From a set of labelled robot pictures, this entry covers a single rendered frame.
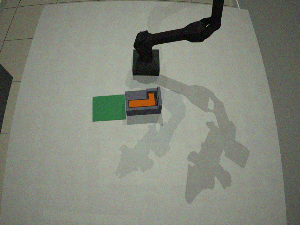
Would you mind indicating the orange l-shaped part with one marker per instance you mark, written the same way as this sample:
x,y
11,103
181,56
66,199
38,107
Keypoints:
x,y
143,103

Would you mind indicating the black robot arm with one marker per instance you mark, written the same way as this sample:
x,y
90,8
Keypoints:
x,y
194,32

